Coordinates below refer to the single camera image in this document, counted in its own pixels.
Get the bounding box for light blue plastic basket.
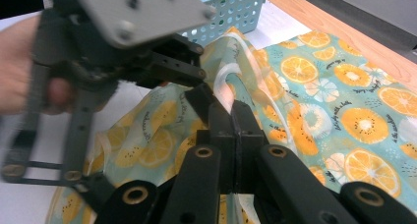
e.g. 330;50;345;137
178;0;270;47

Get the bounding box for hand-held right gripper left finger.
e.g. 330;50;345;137
196;100;238;196

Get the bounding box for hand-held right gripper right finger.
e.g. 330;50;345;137
231;99;270;195

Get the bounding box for white table mat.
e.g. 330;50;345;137
0;1;313;224

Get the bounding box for orange slice print bag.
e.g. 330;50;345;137
45;27;417;224

